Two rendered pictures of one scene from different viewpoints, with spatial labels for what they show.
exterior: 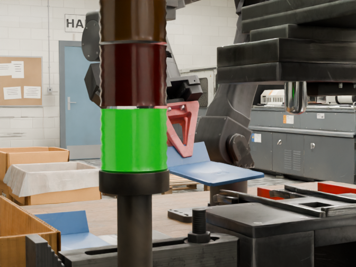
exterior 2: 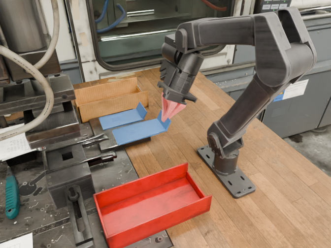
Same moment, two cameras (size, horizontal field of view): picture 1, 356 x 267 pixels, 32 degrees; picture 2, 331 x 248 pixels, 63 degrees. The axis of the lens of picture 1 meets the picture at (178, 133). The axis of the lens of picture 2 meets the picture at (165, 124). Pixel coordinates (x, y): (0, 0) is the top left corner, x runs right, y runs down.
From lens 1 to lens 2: 1.15 m
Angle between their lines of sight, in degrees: 90
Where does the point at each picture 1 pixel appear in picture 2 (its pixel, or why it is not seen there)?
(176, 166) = (157, 121)
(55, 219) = (141, 108)
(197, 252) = not seen: hidden behind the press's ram
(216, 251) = not seen: hidden behind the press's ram
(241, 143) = (212, 140)
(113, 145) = not seen: outside the picture
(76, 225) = (142, 114)
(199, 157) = (164, 125)
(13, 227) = (126, 101)
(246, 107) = (230, 125)
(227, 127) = (212, 127)
